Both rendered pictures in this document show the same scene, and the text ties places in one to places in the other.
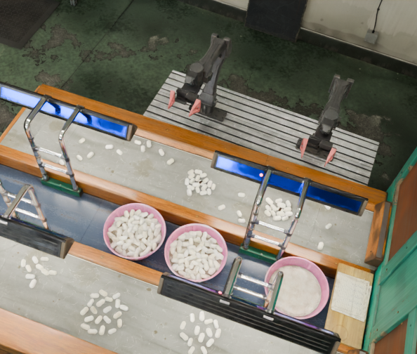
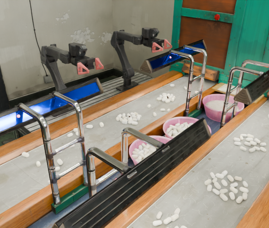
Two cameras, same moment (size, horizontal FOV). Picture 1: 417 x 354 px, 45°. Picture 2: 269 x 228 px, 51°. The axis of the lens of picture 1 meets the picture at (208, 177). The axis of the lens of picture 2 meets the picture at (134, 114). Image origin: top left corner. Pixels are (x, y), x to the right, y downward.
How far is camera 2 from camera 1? 181 cm
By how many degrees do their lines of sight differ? 51
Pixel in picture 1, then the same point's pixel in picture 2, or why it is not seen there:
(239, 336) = (252, 130)
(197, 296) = (259, 83)
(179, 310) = (230, 149)
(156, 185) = (117, 136)
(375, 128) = not seen: hidden behind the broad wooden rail
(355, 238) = (195, 84)
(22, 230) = (180, 140)
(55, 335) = (249, 219)
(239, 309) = not seen: outside the picture
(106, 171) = not seen: hidden behind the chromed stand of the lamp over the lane
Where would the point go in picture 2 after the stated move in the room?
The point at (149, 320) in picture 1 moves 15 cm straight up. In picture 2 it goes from (236, 164) to (242, 138)
